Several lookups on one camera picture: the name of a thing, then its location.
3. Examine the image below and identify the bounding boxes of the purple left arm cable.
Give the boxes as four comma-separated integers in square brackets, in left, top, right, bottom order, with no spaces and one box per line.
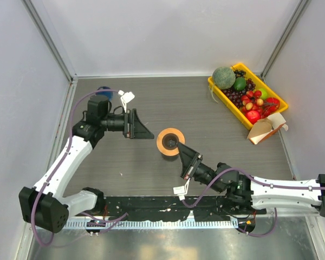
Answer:
[31,89,129,246]

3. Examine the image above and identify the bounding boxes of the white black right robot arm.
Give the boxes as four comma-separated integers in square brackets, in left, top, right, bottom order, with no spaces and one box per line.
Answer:
[177,143,325,218]

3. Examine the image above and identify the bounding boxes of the green netted melon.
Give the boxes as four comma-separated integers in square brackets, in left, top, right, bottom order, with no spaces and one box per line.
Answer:
[212,67,236,90]

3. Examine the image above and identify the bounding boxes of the blue ribbed glass dripper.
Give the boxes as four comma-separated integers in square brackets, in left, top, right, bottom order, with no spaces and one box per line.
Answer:
[96,86,113,101]

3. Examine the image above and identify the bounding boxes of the green lime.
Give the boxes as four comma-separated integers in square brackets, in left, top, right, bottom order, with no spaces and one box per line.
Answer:
[233,77,246,92]

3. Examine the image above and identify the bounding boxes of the red apple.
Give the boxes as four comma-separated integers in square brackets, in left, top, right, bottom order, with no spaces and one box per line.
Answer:
[245,110,261,125]

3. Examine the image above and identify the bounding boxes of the yellow plastic fruit tray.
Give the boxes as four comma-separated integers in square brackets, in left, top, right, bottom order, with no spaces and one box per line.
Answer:
[208,63,288,130]

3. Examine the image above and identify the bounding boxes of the white slotted cable duct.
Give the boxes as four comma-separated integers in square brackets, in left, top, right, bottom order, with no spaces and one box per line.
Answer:
[64,217,238,230]

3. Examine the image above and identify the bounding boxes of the green apple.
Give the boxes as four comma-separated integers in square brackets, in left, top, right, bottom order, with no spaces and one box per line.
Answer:
[259,88,269,100]

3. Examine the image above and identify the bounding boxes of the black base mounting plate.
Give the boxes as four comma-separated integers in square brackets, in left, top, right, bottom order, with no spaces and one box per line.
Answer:
[86,196,267,222]

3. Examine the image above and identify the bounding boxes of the red tomato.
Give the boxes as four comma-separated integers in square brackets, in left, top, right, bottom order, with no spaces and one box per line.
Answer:
[264,97,281,113]

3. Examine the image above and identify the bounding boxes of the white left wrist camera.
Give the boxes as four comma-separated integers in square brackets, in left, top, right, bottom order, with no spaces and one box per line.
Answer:
[118,90,135,113]

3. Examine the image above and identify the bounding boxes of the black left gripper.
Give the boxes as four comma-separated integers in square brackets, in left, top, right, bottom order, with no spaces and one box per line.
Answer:
[101,108,154,139]

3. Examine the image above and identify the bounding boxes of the dark purple grape bunch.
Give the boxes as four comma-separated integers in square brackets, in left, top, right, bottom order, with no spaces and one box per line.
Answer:
[222,79,256,108]

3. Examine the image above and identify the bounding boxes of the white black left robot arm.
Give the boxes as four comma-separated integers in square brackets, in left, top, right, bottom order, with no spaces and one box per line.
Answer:
[18,90,154,233]

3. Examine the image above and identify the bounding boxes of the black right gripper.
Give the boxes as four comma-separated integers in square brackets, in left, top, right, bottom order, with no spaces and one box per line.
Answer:
[178,141,224,192]

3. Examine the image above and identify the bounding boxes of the wooden ring dripper holder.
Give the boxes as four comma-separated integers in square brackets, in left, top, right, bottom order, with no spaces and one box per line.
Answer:
[156,128,185,155]

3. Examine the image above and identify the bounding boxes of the black grape cluster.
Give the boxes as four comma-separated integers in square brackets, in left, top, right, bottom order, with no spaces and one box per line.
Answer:
[233,69,246,78]

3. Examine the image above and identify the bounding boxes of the glass coffee carafe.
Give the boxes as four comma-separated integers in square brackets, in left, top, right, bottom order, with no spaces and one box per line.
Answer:
[161,153,179,162]

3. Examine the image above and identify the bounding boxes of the red yellow cherries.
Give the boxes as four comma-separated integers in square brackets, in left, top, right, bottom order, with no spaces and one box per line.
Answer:
[240,90,264,114]

